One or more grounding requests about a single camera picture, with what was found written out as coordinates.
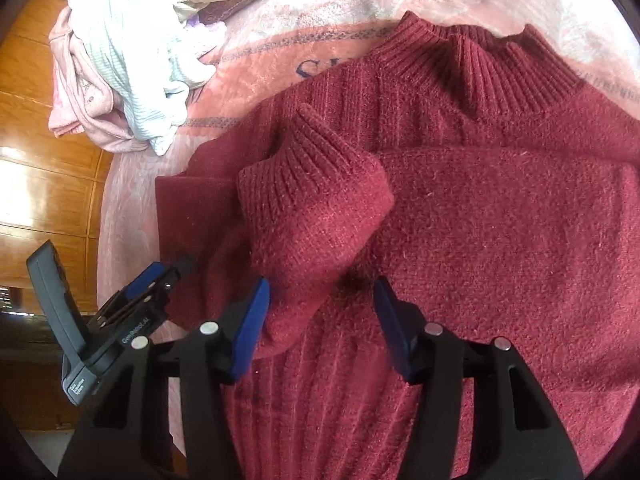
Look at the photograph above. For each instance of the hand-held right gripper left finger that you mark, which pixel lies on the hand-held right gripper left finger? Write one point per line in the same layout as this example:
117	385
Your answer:
249	332

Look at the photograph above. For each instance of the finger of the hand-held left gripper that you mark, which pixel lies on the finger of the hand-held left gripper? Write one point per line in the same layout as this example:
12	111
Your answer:
145	280
172	280

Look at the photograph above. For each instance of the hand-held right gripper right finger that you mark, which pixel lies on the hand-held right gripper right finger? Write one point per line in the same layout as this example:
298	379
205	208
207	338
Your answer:
396	332

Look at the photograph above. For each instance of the dark red knit sweater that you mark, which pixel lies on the dark red knit sweater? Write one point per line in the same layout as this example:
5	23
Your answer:
475	235

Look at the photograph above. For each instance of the wooden wardrobe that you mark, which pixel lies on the wooden wardrobe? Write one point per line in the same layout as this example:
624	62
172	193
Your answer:
45	180

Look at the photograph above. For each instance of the pink garment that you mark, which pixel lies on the pink garment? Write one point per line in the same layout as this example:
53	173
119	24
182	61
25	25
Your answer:
75	95

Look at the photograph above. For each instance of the white striped garment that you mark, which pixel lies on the white striped garment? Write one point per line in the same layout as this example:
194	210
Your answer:
125	50

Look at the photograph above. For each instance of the lavender garment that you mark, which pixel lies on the lavender garment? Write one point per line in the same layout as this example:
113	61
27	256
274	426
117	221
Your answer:
202	32

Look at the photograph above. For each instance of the pink printed blanket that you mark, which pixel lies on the pink printed blanket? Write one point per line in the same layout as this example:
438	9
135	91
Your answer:
325	5

